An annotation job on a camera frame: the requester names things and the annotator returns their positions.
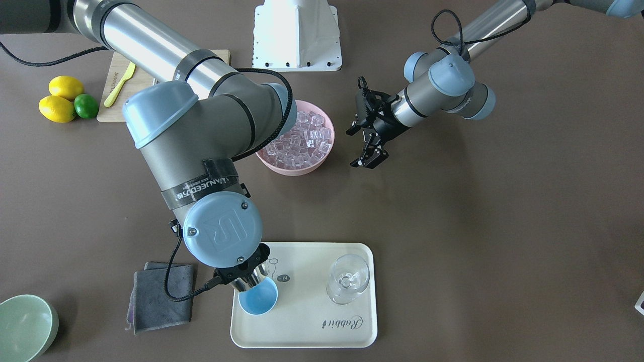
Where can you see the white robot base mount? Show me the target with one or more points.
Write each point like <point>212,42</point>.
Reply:
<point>297,36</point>

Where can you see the clear wine glass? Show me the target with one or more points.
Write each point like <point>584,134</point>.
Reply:
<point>349,277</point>

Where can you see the yellow lemon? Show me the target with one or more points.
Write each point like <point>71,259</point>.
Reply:
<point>67,87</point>
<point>57,109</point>

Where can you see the yellow plastic knife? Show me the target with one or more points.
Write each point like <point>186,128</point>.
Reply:
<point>114,94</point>

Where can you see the green lime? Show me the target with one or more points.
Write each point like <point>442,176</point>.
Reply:
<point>86,106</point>

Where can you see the dark grey folded cloth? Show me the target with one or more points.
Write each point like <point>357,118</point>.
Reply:
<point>149,307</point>

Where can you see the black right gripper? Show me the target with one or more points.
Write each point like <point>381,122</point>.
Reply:
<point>260,254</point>

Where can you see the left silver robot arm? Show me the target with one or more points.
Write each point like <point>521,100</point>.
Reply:
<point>441,80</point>

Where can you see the pink bowl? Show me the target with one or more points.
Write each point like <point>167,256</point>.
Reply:
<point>297,163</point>

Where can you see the clear ice cube pile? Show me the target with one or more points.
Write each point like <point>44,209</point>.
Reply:
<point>307,141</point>

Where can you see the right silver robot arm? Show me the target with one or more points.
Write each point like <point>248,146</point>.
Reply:
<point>190,127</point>

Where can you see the blue plastic cup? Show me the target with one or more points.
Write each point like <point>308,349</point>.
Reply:
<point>259,299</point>

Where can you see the green bowl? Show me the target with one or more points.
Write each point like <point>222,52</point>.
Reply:
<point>29,325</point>

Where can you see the wooden cutting board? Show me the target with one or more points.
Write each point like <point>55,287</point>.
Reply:
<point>139,81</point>

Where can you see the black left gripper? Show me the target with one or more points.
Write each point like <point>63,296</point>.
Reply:
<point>388,129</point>

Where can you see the cream serving tray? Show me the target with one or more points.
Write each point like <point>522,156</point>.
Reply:
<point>304,316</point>

